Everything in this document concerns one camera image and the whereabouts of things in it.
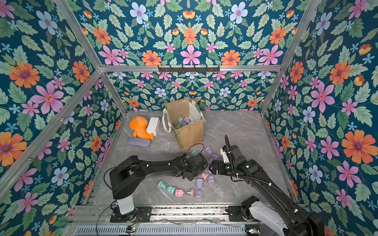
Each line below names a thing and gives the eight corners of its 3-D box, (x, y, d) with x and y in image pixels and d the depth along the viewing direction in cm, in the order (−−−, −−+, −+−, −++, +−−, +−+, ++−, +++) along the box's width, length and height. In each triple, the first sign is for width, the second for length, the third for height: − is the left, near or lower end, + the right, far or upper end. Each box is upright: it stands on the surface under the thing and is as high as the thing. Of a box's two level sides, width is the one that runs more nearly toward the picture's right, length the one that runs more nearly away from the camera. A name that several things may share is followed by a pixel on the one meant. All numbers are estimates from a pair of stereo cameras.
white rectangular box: (147, 135, 107) (145, 131, 104) (151, 120, 117) (150, 116, 113) (157, 135, 107) (155, 131, 103) (160, 120, 117) (159, 116, 113)
